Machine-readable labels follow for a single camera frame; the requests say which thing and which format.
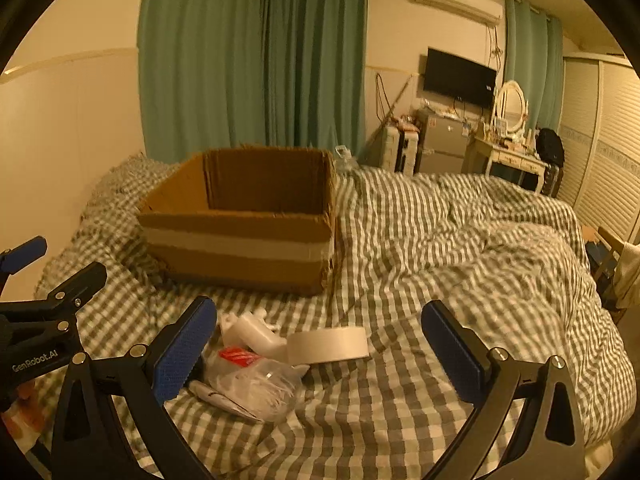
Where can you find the clear water jug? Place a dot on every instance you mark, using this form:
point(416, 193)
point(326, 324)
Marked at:
point(344, 160)

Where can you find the white suitcase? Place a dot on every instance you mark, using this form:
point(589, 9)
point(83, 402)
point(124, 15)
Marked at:
point(399, 150)

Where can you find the silver mini fridge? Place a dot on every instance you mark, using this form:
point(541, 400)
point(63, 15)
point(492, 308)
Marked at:
point(443, 143)

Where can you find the black wall television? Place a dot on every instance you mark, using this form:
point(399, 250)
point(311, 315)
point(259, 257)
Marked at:
point(459, 78)

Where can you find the wooden chair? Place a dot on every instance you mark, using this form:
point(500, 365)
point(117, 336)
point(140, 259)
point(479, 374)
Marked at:
point(614, 267)

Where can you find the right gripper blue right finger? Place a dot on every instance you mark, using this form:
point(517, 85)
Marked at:
point(547, 441)

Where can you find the green checkered duvet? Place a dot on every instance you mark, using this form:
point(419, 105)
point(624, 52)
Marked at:
point(508, 263)

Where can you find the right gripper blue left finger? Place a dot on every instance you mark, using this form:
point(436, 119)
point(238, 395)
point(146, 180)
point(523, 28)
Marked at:
point(88, 439)

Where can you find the white dressing table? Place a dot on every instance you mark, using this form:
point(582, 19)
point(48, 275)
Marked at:
point(481, 155)

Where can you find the black backpack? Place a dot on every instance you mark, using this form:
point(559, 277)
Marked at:
point(549, 147)

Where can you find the white louvered wardrobe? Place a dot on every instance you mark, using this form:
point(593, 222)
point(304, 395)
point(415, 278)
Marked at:
point(599, 129)

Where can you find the brown cardboard box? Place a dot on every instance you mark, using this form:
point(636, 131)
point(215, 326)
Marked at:
point(255, 218)

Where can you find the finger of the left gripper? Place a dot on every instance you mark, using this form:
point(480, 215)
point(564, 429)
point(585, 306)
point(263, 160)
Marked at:
point(15, 259)
point(80, 287)

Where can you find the large green curtain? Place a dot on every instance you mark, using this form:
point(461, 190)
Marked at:
point(225, 73)

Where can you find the small green curtain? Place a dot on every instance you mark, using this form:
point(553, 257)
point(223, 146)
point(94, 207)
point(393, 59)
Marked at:
point(534, 59)

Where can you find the white plastic bottle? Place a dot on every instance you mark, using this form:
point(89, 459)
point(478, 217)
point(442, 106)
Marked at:
point(250, 330)

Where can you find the white tape roll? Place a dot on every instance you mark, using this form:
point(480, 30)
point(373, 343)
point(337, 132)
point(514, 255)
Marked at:
point(327, 345)

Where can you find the oval vanity mirror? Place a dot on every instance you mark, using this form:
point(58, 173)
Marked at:
point(510, 112)

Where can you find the white air conditioner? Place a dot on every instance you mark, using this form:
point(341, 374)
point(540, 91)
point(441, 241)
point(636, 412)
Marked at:
point(487, 12)

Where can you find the clear cotton swab jar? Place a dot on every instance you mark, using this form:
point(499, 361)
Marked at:
point(251, 386)

